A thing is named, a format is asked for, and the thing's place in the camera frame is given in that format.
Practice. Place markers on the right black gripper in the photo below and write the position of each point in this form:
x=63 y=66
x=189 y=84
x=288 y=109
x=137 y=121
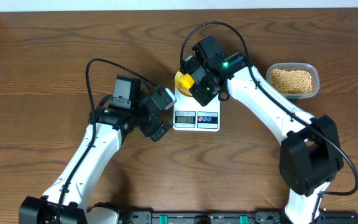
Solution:
x=204 y=99

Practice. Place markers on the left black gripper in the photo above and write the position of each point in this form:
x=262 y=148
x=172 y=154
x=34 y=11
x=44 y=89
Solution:
x=153 y=127

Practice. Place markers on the yellow measuring scoop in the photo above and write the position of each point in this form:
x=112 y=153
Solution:
x=187 y=81

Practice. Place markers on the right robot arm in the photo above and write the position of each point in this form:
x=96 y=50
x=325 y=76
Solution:
x=309 y=160

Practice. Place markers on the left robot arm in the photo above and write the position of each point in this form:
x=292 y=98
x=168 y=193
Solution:
x=67 y=199

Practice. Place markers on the soybeans in bowl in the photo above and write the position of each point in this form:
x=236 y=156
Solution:
x=183 y=90

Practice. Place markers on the white digital kitchen scale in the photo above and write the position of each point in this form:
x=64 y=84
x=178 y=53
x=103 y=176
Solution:
x=189 y=115

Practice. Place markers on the pale yellow bowl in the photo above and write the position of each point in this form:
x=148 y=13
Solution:
x=177 y=78

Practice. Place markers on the soybeans in container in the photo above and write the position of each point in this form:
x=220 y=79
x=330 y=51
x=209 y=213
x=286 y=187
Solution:
x=291 y=82

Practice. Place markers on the clear plastic container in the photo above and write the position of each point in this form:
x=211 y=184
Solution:
x=297 y=66

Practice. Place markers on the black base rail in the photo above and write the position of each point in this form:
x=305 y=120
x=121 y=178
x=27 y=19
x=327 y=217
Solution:
x=204 y=217

